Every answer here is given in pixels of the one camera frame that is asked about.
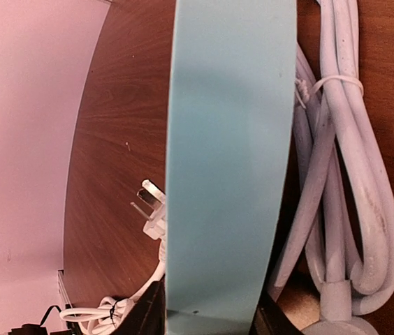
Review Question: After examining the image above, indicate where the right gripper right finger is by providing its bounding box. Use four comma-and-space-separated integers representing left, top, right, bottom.
249, 292, 302, 335

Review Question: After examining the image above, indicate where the white cable with plug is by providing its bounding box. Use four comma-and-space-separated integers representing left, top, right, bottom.
59, 179, 168, 335

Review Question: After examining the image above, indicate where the light blue coiled cable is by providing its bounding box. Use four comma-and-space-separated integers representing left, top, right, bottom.
270, 0, 394, 335

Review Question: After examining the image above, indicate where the teal power strip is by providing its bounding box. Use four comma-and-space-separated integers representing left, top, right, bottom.
166, 1, 296, 334

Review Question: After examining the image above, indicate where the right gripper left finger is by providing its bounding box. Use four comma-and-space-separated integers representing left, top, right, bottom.
112, 281, 166, 335

